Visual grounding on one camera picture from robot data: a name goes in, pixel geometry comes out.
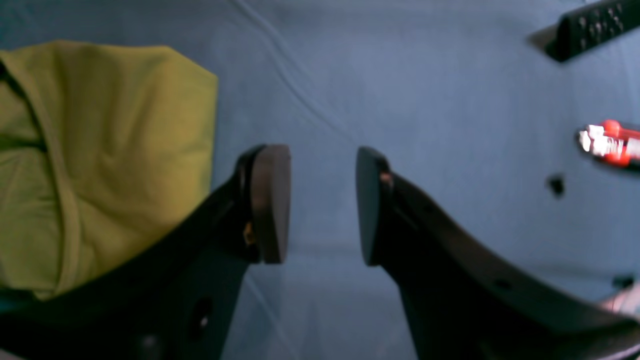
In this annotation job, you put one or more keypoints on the black remote control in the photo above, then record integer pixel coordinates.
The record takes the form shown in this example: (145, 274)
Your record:
(585, 28)

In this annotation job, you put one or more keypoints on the small black screw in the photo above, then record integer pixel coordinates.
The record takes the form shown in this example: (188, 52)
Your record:
(556, 184)

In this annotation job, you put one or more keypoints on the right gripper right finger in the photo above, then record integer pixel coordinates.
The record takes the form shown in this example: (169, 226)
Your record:
(461, 300)

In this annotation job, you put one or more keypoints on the blue table cloth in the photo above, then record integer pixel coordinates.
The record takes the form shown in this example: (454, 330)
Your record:
(449, 90)

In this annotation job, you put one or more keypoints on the olive green t-shirt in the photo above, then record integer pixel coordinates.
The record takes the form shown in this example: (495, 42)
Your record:
(104, 150)

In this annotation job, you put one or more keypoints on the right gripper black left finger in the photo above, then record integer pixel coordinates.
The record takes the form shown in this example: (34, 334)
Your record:
(176, 300)

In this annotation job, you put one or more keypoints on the orange white utility knife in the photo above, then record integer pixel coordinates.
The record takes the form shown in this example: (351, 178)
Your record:
(612, 143)

